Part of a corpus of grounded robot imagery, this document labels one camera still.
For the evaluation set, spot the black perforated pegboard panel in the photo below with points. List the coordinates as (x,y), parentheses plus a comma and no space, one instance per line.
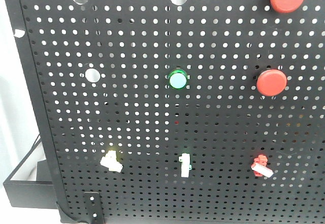
(97,74)

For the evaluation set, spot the left black clamp bracket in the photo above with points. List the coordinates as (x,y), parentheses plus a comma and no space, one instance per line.
(94,207)

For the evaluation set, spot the white green rotary switch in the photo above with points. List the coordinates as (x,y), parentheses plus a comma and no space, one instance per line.
(185,161)

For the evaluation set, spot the yellow rotary switch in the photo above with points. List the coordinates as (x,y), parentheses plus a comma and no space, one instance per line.
(110,162)

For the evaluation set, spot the green round push button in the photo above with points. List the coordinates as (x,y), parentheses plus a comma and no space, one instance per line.
(177,78)

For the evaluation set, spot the red rotary switch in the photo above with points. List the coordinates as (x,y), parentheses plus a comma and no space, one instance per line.
(259,167)

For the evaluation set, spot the black open tray box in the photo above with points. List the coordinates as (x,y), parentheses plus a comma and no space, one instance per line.
(30,184)

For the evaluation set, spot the lower red mushroom button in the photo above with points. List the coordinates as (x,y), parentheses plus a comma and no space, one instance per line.
(271,82)

